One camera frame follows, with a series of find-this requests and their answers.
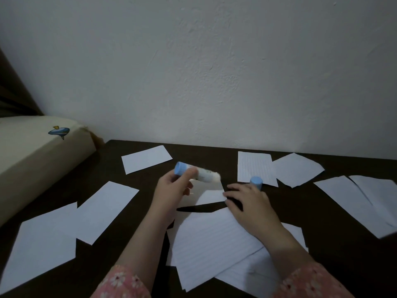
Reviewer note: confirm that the single lined paper sheet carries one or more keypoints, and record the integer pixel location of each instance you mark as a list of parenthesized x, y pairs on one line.
[(183, 220), (211, 198), (211, 245), (254, 273)]

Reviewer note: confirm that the person's right forearm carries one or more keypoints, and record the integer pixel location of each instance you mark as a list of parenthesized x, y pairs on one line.
[(288, 260)]

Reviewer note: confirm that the blue glue stick cap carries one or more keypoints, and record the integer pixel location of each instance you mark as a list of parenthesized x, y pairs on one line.
[(256, 182)]

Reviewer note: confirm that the beige mattress with whale print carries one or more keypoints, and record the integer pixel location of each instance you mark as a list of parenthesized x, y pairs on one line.
[(31, 158)]

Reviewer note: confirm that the person's left hand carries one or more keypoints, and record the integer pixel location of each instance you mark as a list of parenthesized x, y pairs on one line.
[(167, 198)]

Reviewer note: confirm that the white panda print glue stick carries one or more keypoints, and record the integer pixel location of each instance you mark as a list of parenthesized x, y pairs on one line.
[(204, 175)]

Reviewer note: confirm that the person's left forearm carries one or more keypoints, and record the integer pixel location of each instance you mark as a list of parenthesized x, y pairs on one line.
[(139, 251)]

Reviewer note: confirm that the white paper sheets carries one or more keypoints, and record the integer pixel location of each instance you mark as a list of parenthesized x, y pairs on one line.
[(145, 159)]

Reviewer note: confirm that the person's right hand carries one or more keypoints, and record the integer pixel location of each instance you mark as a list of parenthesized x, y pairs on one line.
[(257, 214)]

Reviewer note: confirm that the dark brown curtain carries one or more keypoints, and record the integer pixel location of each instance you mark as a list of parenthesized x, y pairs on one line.
[(12, 96)]

